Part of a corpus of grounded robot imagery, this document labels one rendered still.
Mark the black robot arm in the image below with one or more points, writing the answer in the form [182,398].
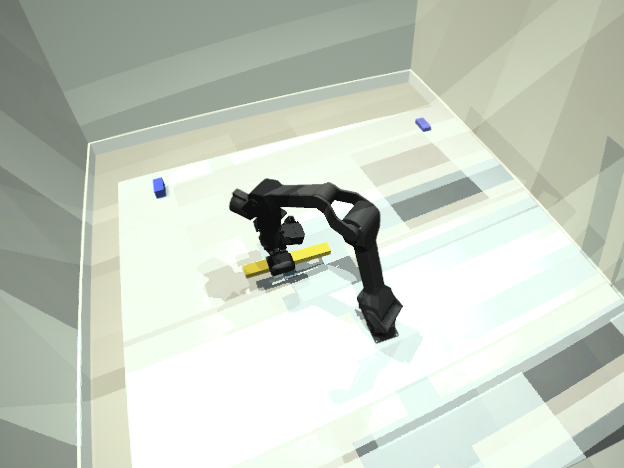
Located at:
[359,228]

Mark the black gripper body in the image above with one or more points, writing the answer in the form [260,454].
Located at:
[280,261]

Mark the yellow bar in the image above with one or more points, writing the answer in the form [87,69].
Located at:
[299,256]

